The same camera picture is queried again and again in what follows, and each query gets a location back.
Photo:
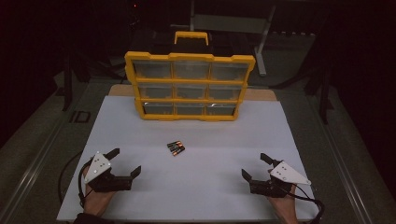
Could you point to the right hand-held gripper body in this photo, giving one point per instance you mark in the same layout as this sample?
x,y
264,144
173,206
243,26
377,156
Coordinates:
x,y
288,174

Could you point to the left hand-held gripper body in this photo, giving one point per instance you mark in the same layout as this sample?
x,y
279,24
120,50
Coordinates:
x,y
98,168

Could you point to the yellow organizer cabinet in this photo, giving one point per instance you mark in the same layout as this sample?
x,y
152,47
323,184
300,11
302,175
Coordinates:
x,y
190,117

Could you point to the clear plastic drawer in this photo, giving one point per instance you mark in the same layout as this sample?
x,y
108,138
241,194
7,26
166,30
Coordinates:
x,y
229,72

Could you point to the person's left hand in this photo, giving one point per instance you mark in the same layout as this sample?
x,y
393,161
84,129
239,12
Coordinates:
x,y
98,202

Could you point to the person's right hand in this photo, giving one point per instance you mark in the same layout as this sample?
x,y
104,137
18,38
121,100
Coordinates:
x,y
288,208

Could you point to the white board sheet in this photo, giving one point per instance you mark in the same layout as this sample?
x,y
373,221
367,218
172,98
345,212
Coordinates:
x,y
202,186

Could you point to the grid of clear drawers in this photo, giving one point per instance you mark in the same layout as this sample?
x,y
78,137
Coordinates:
x,y
155,91

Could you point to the black stand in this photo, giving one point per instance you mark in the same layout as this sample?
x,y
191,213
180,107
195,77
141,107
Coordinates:
x,y
325,105
67,93

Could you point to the grey metal stand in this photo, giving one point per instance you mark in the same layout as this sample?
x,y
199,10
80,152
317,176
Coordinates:
x,y
230,23

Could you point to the black rectangular bracket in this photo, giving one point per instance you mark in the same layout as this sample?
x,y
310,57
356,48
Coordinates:
x,y
80,116

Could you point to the grey metal rail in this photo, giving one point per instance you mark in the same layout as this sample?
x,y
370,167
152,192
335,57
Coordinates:
x,y
342,168
31,174

